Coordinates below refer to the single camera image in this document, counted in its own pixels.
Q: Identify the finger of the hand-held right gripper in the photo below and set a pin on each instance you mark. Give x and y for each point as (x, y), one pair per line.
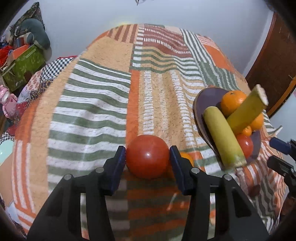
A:
(279, 165)
(279, 145)

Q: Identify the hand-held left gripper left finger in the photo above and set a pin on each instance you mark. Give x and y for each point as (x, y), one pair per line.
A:
(115, 169)

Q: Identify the red bag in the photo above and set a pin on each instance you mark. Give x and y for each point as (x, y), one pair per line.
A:
(5, 49)

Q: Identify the green cardboard box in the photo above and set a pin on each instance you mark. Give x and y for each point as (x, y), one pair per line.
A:
(24, 63)

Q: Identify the red tomato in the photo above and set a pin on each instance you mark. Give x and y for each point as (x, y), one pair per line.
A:
(147, 156)
(245, 145)

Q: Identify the pink toy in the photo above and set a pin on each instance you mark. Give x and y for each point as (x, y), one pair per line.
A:
(8, 102)

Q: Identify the black white checkered cloth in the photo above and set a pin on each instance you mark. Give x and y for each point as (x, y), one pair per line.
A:
(57, 66)

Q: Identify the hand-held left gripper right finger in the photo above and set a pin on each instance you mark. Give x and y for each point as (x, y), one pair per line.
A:
(178, 170)

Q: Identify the purple plate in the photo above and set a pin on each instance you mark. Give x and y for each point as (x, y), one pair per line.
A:
(208, 99)

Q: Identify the yellow-green banana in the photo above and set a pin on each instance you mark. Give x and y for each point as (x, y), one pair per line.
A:
(223, 136)
(246, 111)

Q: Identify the dark patterned cushion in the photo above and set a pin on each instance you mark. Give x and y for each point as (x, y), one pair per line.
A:
(30, 11)

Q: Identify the brown wooden door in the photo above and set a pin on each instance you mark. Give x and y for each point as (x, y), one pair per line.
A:
(270, 58)

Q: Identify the grey plush pillow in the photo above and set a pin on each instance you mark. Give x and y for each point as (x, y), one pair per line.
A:
(37, 32)

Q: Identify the orange box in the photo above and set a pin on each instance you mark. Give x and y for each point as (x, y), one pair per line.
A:
(20, 51)

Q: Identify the small orange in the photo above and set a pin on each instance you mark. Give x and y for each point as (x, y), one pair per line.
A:
(247, 131)
(186, 157)

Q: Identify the floral quilt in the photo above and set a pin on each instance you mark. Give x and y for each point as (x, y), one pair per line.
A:
(32, 87)

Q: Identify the large orange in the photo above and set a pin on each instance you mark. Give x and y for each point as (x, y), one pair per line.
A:
(231, 102)
(258, 122)

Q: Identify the striped patchwork blanket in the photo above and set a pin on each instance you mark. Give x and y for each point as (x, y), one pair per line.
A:
(104, 92)

